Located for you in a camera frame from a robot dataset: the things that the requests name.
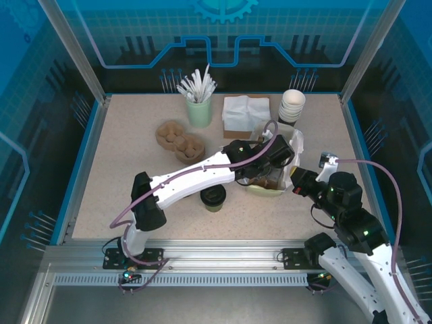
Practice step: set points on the stack of paper cups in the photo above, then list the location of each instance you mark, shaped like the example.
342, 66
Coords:
290, 114

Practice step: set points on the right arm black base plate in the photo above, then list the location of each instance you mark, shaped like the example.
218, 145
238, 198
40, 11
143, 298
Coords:
293, 258

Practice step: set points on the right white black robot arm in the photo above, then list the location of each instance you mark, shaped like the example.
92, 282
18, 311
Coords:
341, 276

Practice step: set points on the green straw holder cup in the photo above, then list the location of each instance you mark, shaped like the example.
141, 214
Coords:
199, 113

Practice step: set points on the white napkins on brown box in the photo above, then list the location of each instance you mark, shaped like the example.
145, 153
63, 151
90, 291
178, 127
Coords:
236, 134

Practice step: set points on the aluminium mounting rail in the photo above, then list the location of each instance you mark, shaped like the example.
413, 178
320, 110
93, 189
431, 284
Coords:
219, 253

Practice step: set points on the white wrapped straw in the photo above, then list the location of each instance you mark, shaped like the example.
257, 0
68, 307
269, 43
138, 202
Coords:
205, 82
197, 86
211, 89
188, 89
184, 92

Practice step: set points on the aluminium frame post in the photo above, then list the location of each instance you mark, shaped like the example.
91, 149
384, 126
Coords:
75, 50
371, 50

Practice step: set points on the green white paper bag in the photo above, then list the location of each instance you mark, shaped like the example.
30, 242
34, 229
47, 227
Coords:
297, 148

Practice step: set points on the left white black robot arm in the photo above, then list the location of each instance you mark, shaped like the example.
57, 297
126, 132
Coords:
189, 175

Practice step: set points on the brown pulp cup carrier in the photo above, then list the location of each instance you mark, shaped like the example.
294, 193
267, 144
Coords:
190, 148
167, 133
266, 185

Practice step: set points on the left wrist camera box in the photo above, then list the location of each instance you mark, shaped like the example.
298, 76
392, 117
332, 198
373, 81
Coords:
264, 135

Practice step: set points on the small lit connector board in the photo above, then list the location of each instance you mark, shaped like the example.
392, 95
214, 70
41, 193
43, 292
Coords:
128, 275
322, 276

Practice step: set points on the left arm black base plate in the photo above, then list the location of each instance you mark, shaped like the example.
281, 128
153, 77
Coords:
111, 260

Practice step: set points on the black cup lid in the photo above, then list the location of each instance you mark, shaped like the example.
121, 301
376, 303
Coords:
212, 195

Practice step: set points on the paper coffee cup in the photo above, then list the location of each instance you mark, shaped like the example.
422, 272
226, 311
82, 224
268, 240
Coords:
212, 207

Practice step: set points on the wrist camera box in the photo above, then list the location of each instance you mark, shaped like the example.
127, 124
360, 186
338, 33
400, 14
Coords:
329, 165
264, 135

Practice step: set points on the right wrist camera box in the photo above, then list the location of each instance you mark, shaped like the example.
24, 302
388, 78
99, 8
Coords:
329, 165

